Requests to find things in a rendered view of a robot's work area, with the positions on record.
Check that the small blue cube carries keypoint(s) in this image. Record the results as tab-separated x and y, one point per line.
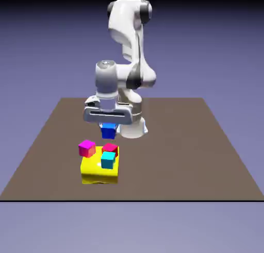
107	131

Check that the large yellow box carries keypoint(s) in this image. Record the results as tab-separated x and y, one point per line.
97	168

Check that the small magenta cube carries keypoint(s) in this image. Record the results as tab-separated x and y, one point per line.
87	148

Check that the small cyan cube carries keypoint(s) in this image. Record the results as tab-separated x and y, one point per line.
108	159

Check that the small red cube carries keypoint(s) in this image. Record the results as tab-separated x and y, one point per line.
111	147

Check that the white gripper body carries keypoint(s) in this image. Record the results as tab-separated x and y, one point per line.
107	115

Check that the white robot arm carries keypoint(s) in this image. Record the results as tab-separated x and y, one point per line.
132	40

